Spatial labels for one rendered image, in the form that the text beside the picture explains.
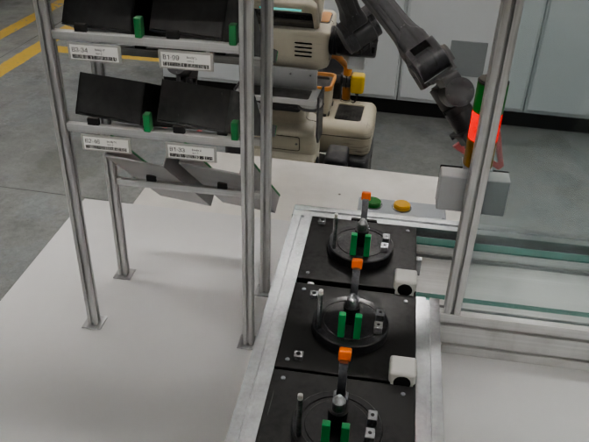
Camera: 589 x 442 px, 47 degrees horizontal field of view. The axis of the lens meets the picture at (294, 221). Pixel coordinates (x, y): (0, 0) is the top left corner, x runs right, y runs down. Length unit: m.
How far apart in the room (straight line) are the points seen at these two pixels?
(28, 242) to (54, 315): 1.87
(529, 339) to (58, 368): 0.90
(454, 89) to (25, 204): 2.69
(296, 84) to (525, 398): 1.16
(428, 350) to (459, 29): 3.31
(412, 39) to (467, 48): 2.99
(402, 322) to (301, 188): 0.72
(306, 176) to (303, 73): 0.32
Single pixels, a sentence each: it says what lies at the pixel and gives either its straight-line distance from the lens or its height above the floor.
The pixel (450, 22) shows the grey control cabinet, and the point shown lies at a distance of 4.40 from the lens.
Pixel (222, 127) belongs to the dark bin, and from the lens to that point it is 1.18.
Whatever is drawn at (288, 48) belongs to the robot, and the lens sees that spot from 2.09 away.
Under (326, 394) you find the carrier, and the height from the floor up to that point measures 0.99.
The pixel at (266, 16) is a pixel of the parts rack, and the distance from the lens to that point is 1.24.
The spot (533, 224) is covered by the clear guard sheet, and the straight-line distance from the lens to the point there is 1.27.
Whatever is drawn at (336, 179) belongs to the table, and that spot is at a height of 0.86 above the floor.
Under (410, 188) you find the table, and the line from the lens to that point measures 1.97.
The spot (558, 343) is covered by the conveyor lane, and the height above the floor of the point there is 0.92.
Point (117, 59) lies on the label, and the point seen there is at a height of 1.43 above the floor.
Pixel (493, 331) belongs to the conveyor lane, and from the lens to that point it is 1.39.
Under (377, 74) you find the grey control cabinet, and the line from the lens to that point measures 4.52.
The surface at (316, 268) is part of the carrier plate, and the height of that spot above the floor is 0.97.
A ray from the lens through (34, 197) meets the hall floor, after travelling 3.73.
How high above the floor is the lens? 1.81
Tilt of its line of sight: 32 degrees down
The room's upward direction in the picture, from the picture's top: 2 degrees clockwise
